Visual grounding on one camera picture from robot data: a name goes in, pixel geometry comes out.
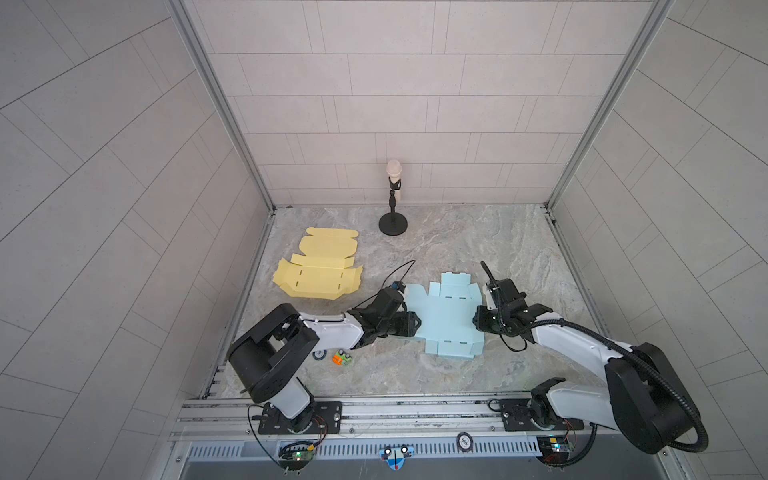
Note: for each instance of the beige microphone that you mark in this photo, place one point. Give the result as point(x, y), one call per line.
point(394, 174)

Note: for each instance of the blue sticker marker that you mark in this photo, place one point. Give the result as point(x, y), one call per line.
point(395, 456)

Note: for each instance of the circuit board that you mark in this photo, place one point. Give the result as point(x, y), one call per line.
point(554, 449)
point(301, 451)

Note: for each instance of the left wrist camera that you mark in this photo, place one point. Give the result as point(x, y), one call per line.
point(400, 287)

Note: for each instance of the right circuit board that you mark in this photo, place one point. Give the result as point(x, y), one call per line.
point(554, 449)

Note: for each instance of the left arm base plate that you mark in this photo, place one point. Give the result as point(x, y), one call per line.
point(320, 417)

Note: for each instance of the round black badge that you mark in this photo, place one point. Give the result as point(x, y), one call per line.
point(464, 442)

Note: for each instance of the light blue paper box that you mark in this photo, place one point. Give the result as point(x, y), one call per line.
point(446, 311)

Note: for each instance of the yellow paper box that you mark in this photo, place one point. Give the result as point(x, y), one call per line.
point(324, 269)

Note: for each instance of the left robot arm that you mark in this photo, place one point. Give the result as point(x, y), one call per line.
point(268, 356)

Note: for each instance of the aluminium mounting rail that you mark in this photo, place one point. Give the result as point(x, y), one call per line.
point(363, 417)

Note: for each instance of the orange green small toy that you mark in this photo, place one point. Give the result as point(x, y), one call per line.
point(342, 358)

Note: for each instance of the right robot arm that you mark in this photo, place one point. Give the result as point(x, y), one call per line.
point(641, 395)

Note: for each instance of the left circuit board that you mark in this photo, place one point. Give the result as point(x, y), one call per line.
point(301, 451)

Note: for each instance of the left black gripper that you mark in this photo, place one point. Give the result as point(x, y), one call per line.
point(407, 325)

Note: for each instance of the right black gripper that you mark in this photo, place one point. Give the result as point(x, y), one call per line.
point(478, 319)

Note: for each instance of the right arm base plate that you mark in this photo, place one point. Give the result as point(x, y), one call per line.
point(526, 414)

